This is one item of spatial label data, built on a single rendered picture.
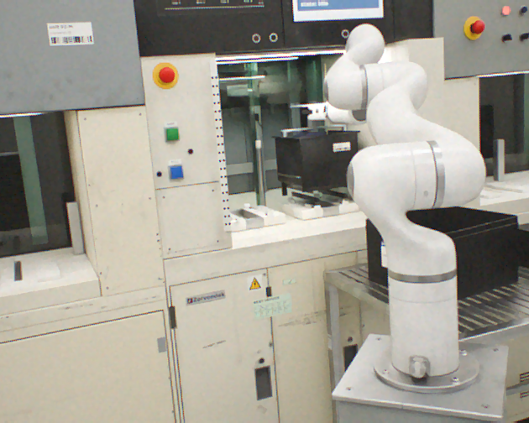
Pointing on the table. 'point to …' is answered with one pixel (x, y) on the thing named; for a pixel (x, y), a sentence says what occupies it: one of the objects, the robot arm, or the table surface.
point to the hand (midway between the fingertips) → (313, 110)
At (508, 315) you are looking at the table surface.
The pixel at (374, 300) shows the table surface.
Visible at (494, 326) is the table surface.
